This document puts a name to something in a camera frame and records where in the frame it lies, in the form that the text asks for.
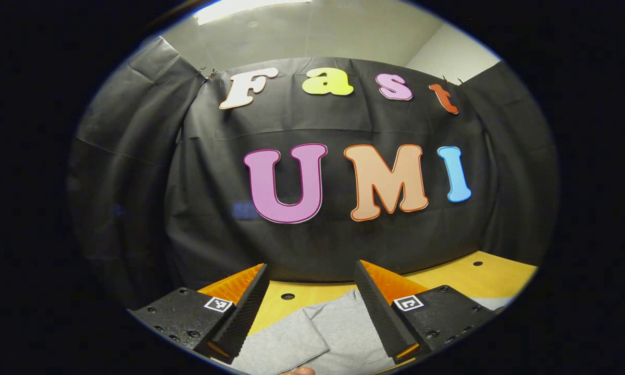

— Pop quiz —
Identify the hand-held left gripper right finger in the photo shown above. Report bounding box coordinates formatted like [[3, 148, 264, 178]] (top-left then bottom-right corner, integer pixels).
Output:
[[355, 259, 501, 365]]

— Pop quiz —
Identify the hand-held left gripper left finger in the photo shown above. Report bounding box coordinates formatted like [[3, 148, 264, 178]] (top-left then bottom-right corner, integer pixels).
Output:
[[128, 263, 271, 365]]

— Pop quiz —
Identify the grey sweatshirt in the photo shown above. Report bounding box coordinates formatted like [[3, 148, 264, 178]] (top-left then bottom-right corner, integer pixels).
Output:
[[229, 287, 516, 375]]

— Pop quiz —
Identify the black backdrop cloth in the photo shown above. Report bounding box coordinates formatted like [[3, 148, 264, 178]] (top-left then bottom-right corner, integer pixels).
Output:
[[65, 35, 559, 313]]

